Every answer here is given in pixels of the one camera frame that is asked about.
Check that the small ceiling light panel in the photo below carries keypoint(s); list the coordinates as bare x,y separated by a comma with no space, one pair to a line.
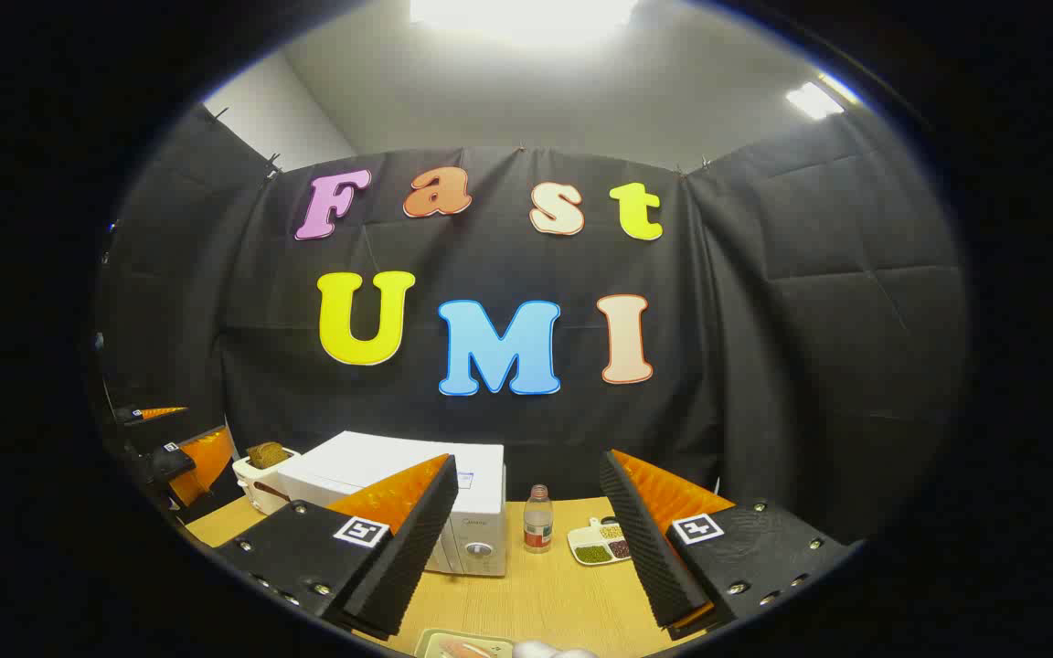
814,100

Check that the white divided dish with beans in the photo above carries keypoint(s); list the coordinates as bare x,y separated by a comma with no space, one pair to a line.
595,548

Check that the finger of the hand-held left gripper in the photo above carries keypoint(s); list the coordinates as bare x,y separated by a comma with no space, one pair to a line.
129,419
165,464

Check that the white toaster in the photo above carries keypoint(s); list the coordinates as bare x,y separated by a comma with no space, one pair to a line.
261,489

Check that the pale pink round bun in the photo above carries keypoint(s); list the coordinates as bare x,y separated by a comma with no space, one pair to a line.
554,651

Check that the white microwave oven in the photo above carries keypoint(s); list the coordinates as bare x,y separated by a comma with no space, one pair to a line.
380,457

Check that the clear plastic bottle red label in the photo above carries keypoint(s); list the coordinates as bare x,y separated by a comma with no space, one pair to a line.
537,525

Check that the black backdrop cloth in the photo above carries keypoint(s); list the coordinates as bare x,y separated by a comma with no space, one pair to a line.
764,366

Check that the brown bread slice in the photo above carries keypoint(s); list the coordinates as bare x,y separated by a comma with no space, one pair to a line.
268,454

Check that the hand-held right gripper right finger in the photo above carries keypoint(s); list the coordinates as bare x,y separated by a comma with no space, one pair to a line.
650,557

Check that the large ceiling light panel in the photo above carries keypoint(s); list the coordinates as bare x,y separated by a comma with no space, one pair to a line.
526,14

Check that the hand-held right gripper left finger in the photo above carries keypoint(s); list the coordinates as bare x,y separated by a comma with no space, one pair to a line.
412,548

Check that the pale rectangular plate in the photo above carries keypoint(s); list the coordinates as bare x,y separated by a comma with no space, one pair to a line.
435,644

